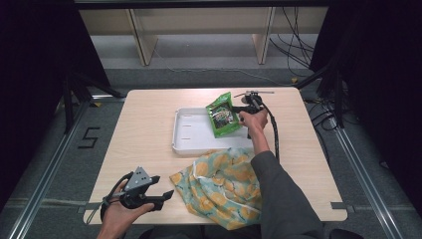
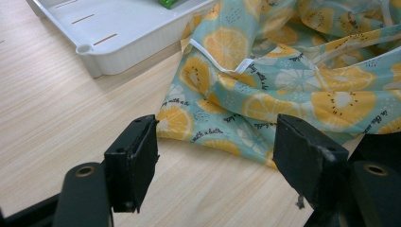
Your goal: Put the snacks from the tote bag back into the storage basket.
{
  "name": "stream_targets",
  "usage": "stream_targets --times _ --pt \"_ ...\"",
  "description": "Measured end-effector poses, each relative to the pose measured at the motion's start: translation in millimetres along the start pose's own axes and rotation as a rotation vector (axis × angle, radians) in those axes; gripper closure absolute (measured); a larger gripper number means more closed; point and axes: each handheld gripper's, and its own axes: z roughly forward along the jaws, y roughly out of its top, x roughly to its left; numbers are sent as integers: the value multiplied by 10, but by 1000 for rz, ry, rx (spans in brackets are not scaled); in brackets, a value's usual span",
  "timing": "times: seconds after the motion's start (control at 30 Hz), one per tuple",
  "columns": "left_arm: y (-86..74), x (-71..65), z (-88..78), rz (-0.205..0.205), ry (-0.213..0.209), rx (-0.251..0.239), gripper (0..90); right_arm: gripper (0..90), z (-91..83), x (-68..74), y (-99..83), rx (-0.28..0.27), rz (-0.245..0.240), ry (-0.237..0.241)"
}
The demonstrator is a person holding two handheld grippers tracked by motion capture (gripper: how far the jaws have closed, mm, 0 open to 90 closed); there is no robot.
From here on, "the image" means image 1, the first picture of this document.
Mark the white plastic tray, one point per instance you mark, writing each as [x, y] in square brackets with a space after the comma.
[192, 132]

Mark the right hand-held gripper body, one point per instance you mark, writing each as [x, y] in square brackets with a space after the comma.
[253, 103]

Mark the black metal frame bar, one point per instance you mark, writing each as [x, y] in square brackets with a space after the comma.
[199, 3]

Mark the black metal stand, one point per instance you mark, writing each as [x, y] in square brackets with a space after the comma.
[74, 96]
[336, 93]

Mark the yellow floor tape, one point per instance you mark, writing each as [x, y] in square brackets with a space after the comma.
[97, 104]
[294, 80]

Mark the light wooden bench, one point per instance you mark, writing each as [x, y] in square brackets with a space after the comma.
[199, 23]

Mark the black curtain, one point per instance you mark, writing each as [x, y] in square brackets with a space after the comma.
[381, 83]
[40, 66]

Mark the aluminium frame rail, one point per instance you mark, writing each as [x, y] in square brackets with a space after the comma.
[368, 186]
[46, 172]

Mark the green snack packet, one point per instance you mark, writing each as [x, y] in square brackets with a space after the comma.
[223, 116]

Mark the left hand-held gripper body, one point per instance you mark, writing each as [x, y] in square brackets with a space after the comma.
[137, 179]

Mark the person's left hand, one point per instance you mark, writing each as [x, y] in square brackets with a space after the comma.
[116, 219]

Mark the green yellow patterned cloth bag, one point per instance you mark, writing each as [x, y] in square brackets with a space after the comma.
[219, 189]

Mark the person's right hand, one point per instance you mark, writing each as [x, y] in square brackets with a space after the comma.
[255, 122]

